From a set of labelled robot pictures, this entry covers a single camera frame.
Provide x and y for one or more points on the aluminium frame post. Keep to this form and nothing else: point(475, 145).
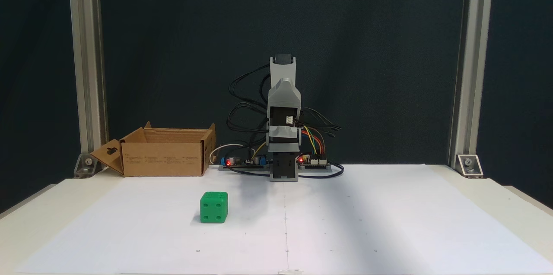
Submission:
point(86, 50)
point(473, 50)

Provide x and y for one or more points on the clear tape piece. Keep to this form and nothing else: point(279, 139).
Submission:
point(290, 272)

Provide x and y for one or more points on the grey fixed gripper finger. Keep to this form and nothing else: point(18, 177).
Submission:
point(284, 93)

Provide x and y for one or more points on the circuit board with blue parts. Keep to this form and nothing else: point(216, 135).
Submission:
point(242, 162)

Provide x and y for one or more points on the metal corner bracket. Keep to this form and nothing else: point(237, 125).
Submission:
point(87, 162)
point(468, 163)

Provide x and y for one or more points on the brown cardboard box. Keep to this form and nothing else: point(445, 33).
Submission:
point(162, 158)

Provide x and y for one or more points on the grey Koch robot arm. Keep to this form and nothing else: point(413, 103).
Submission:
point(283, 70)

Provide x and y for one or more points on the green die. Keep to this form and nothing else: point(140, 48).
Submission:
point(214, 210)

